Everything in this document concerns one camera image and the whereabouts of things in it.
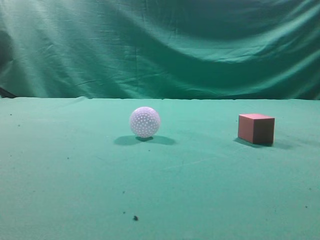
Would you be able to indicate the green backdrop cloth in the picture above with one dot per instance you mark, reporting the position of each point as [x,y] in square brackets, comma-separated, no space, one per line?
[160,49]

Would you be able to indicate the white dimpled ball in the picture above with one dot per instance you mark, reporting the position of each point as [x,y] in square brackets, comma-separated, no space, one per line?
[144,122]

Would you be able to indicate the red cube block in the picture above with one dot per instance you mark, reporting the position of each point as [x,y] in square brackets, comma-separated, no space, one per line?
[256,128]

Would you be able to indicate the green table cloth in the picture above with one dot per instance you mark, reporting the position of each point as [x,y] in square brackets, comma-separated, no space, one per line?
[72,169]

